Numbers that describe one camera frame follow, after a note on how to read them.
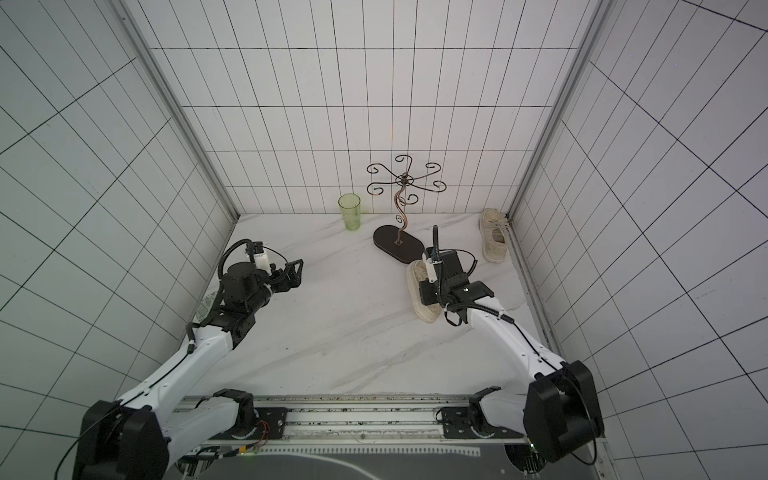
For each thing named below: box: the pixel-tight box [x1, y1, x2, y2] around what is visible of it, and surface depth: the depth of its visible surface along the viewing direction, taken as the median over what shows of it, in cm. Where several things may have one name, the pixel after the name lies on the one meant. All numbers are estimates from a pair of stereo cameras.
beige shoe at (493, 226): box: [478, 208, 508, 264], surface depth 107 cm
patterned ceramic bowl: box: [192, 290, 218, 323], surface depth 92 cm
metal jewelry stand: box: [366, 155, 447, 263], surface depth 92 cm
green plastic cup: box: [338, 193, 361, 231], surface depth 109 cm
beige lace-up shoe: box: [406, 259, 443, 324], surface depth 84 cm
